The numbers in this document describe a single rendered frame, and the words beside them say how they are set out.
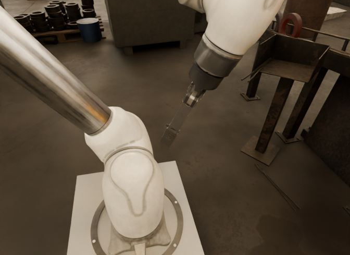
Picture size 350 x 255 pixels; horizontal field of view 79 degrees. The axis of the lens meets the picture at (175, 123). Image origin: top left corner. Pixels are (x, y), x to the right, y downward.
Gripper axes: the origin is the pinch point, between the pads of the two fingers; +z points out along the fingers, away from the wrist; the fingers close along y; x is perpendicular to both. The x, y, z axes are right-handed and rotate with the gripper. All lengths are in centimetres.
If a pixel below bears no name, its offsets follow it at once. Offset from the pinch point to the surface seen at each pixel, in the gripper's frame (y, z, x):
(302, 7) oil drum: 331, -16, -65
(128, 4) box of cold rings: 186, 49, 114
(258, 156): 69, 47, -57
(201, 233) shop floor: 9, 60, -38
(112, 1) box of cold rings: 175, 51, 128
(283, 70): 72, -7, -32
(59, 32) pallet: 190, 133, 206
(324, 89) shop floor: 180, 21, -105
